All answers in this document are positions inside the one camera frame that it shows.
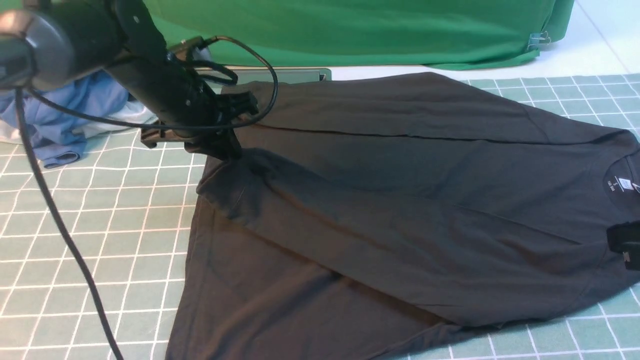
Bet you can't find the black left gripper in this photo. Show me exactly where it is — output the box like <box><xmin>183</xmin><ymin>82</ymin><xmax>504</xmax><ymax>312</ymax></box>
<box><xmin>140</xmin><ymin>75</ymin><xmax>259</xmax><ymax>161</ymax></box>

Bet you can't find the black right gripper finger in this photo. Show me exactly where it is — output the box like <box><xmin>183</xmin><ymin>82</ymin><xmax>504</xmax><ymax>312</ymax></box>
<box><xmin>606</xmin><ymin>221</ymin><xmax>640</xmax><ymax>271</ymax></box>

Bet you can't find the dark gray long-sleeve shirt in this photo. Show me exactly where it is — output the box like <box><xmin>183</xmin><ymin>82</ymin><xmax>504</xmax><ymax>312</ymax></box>
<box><xmin>165</xmin><ymin>73</ymin><xmax>639</xmax><ymax>360</ymax></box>

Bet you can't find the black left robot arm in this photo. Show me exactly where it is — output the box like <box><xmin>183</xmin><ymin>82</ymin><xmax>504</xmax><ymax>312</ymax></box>
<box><xmin>1</xmin><ymin>0</ymin><xmax>278</xmax><ymax>161</ymax></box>

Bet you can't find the blue crumpled shirt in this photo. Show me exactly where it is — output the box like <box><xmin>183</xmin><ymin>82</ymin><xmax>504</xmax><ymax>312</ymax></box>
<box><xmin>22</xmin><ymin>71</ymin><xmax>130</xmax><ymax>169</ymax></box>

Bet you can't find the green backdrop cloth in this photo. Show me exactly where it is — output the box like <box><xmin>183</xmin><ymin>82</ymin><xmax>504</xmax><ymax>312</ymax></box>
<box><xmin>145</xmin><ymin>0</ymin><xmax>574</xmax><ymax>71</ymax></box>

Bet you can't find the green checkered tablecloth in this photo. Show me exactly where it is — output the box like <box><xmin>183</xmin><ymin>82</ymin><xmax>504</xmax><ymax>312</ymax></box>
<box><xmin>0</xmin><ymin>73</ymin><xmax>639</xmax><ymax>360</ymax></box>

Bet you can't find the silver binder clip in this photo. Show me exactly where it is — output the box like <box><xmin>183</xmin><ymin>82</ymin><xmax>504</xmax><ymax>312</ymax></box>
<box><xmin>526</xmin><ymin>30</ymin><xmax>553</xmax><ymax>51</ymax></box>

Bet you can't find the gray metal rail bracket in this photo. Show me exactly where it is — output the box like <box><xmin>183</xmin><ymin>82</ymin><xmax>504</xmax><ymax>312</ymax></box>
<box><xmin>235</xmin><ymin>68</ymin><xmax>332</xmax><ymax>85</ymax></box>

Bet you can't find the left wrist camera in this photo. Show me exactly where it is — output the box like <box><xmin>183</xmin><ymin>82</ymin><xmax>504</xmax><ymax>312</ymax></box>
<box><xmin>167</xmin><ymin>36</ymin><xmax>213</xmax><ymax>62</ymax></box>

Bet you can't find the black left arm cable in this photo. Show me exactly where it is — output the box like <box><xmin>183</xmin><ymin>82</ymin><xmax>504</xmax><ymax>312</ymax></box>
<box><xmin>14</xmin><ymin>35</ymin><xmax>279</xmax><ymax>360</ymax></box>

